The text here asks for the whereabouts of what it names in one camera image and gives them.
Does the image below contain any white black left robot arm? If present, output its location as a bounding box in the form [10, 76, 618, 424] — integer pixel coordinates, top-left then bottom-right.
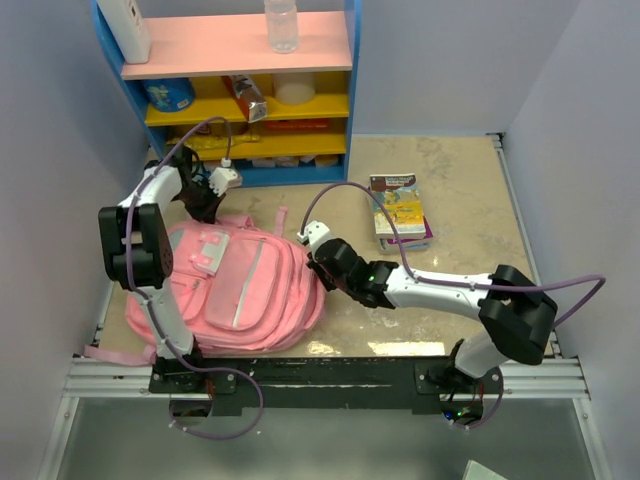
[98, 145, 228, 393]

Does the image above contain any white paper corner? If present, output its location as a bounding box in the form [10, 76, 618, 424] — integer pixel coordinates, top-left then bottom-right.
[462, 460, 504, 480]

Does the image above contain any clear plastic water bottle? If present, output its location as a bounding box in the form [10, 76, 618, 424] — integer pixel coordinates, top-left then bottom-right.
[263, 0, 299, 54]

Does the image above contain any orange flat box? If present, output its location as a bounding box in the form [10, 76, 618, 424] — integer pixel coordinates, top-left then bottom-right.
[264, 118, 331, 132]

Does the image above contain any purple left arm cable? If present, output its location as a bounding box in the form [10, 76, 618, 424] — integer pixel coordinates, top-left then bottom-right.
[124, 116, 266, 441]

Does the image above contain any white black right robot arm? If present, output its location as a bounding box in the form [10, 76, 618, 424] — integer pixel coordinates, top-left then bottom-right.
[301, 238, 557, 394]

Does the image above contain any blue shelf with coloured boards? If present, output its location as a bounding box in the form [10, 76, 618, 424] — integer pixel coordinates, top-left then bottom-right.
[90, 1, 362, 186]

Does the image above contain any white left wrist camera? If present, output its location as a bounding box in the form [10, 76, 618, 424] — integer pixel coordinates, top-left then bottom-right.
[208, 157, 243, 197]

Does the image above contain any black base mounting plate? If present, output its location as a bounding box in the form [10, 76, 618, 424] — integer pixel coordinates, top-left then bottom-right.
[149, 356, 504, 421]

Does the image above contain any blue snack canister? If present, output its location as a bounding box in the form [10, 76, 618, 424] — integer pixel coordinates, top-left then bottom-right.
[141, 78, 195, 113]

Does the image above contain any orange silver snack bag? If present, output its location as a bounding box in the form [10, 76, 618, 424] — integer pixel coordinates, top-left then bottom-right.
[221, 75, 268, 123]

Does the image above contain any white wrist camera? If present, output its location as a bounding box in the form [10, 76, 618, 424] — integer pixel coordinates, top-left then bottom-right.
[296, 221, 334, 251]
[208, 157, 243, 197]

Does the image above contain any white rectangular device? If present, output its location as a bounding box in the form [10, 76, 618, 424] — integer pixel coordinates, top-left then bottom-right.
[97, 0, 152, 64]

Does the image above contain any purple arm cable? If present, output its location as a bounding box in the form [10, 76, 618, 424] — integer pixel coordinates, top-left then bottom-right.
[299, 182, 607, 431]
[124, 116, 266, 441]

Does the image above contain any pink student backpack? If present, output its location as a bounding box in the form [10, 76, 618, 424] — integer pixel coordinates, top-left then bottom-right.
[83, 215, 325, 366]

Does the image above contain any yellow snack packet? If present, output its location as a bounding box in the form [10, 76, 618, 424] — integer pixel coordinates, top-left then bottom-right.
[184, 133, 261, 152]

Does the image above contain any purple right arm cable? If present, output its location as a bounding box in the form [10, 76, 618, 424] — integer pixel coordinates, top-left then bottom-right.
[299, 182, 607, 431]

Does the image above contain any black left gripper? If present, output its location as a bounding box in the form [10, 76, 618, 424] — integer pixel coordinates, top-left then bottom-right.
[174, 178, 224, 225]

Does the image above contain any red yellow snack box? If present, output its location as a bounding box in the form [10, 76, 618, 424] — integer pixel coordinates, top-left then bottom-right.
[195, 123, 215, 136]

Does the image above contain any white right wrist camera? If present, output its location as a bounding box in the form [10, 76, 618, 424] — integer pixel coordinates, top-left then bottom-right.
[296, 221, 334, 251]

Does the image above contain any illustrated children's book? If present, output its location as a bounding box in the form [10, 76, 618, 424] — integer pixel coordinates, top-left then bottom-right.
[369, 173, 427, 240]

